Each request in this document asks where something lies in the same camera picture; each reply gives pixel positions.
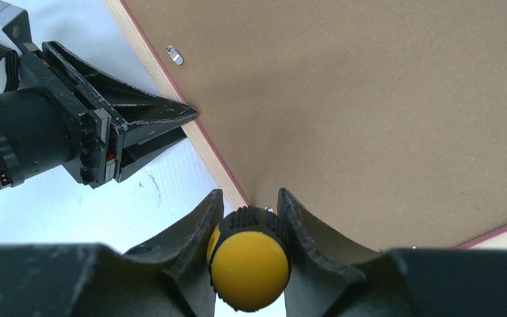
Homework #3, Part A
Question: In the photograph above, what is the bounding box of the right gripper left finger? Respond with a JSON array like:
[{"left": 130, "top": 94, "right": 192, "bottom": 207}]
[{"left": 0, "top": 190, "right": 224, "bottom": 316}]

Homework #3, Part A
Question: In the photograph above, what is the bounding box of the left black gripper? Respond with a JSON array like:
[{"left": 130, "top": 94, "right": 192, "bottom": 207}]
[{"left": 0, "top": 9, "right": 199, "bottom": 191}]

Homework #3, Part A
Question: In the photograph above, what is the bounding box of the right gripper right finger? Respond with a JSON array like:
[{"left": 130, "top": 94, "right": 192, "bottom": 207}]
[{"left": 277, "top": 188, "right": 507, "bottom": 316}]

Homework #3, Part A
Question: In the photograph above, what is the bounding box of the yellow black screwdriver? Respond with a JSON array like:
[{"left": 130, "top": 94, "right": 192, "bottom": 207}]
[{"left": 206, "top": 206, "right": 292, "bottom": 312}]

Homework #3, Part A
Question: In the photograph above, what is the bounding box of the pink picture frame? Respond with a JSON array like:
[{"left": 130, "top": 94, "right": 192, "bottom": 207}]
[{"left": 107, "top": 1, "right": 507, "bottom": 250}]

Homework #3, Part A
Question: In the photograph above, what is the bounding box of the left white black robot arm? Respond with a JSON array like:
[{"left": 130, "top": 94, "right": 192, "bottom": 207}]
[{"left": 0, "top": 1, "right": 198, "bottom": 191}]

